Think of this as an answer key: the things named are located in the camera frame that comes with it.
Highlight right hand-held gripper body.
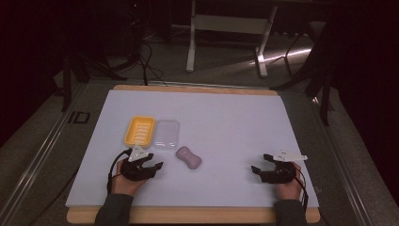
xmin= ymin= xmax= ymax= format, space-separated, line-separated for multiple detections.
xmin=259 ymin=149 xmax=309 ymax=185

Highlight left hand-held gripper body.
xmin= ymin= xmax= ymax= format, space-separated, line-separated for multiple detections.
xmin=120 ymin=143 xmax=158 ymax=183

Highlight person's right hand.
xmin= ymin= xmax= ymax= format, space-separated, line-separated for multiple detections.
xmin=275 ymin=163 xmax=304 ymax=201

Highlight person's left hand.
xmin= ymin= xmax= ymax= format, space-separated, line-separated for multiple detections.
xmin=111 ymin=160 xmax=148 ymax=197

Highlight yellow soap dish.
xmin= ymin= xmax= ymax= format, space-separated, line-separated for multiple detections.
xmin=123 ymin=115 xmax=157 ymax=149

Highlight clear plastic container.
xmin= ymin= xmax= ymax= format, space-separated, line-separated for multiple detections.
xmin=152 ymin=119 xmax=181 ymax=151

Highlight pink soap bar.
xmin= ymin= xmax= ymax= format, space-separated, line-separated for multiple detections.
xmin=174 ymin=145 xmax=203 ymax=170

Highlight white table mat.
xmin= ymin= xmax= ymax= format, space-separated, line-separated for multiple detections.
xmin=65 ymin=89 xmax=320 ymax=209

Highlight black metal stand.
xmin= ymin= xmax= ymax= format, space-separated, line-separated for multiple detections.
xmin=272 ymin=15 xmax=336 ymax=127
xmin=60 ymin=43 xmax=128 ymax=113

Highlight dark curtain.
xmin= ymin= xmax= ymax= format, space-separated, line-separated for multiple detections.
xmin=0 ymin=0 xmax=65 ymax=147
xmin=330 ymin=0 xmax=399 ymax=205

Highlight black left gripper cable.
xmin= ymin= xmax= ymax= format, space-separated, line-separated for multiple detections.
xmin=105 ymin=148 xmax=133 ymax=195

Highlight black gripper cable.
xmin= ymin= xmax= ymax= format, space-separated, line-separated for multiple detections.
xmin=105 ymin=148 xmax=133 ymax=195
xmin=291 ymin=162 xmax=311 ymax=212

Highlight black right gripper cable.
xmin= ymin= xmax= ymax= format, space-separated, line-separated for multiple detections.
xmin=291 ymin=162 xmax=311 ymax=212

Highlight metal floor rail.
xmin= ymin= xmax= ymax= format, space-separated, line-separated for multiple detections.
xmin=310 ymin=96 xmax=379 ymax=226
xmin=0 ymin=82 xmax=89 ymax=226

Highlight black floor cables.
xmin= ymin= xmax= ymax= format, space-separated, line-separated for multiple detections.
xmin=136 ymin=40 xmax=169 ymax=87

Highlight white metal table frame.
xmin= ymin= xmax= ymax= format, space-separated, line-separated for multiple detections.
xmin=185 ymin=0 xmax=279 ymax=79

